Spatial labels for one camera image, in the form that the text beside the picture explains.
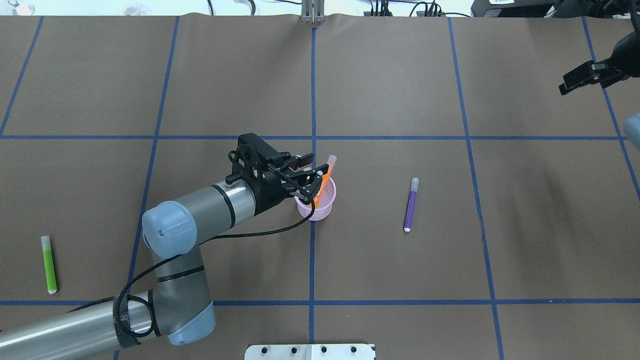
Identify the orange marker pen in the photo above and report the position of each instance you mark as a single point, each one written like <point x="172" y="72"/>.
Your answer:
<point x="331" y="161"/>

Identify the aluminium frame post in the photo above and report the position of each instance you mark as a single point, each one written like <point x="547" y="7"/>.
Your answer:
<point x="313" y="12"/>

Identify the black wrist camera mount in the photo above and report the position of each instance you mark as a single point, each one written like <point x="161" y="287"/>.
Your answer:
<point x="254" y="160"/>

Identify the purple marker pen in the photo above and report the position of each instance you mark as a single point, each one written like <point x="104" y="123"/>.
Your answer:
<point x="411" y="204"/>

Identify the green marker pen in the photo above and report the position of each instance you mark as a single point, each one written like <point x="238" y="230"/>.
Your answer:
<point x="49" y="264"/>

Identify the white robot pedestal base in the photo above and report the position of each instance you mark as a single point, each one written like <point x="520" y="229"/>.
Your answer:
<point x="327" y="351"/>

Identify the brown paper table mat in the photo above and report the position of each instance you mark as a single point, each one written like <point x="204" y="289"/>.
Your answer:
<point x="105" y="117"/>

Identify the pink mesh pen holder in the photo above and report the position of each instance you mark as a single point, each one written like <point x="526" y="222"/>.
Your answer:
<point x="325" y="205"/>

